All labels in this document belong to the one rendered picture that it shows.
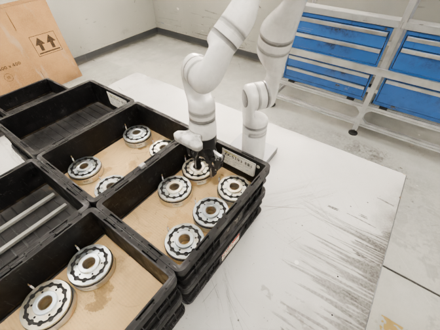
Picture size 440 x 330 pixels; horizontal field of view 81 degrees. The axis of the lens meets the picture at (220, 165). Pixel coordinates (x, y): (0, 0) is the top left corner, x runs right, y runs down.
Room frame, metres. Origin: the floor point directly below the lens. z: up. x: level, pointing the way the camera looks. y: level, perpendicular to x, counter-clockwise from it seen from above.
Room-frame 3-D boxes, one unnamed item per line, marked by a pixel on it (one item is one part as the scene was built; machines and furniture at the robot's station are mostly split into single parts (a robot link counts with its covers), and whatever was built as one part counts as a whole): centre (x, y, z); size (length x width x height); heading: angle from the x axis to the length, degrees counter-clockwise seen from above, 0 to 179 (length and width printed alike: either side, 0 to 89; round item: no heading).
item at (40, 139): (0.82, 0.57, 0.87); 0.40 x 0.30 x 0.11; 144
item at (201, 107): (0.58, 0.05, 1.15); 0.09 x 0.07 x 0.15; 26
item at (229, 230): (0.46, 0.08, 0.87); 0.40 x 0.30 x 0.11; 144
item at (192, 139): (0.55, 0.06, 1.05); 0.11 x 0.09 x 0.06; 142
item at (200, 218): (0.42, 0.03, 0.86); 0.10 x 0.10 x 0.01
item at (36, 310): (0.18, 0.37, 0.86); 0.05 x 0.05 x 0.01
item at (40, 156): (0.64, 0.33, 0.92); 0.40 x 0.30 x 0.02; 144
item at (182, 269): (0.46, 0.08, 0.92); 0.40 x 0.30 x 0.02; 144
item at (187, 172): (0.59, 0.07, 0.86); 0.10 x 0.10 x 0.01
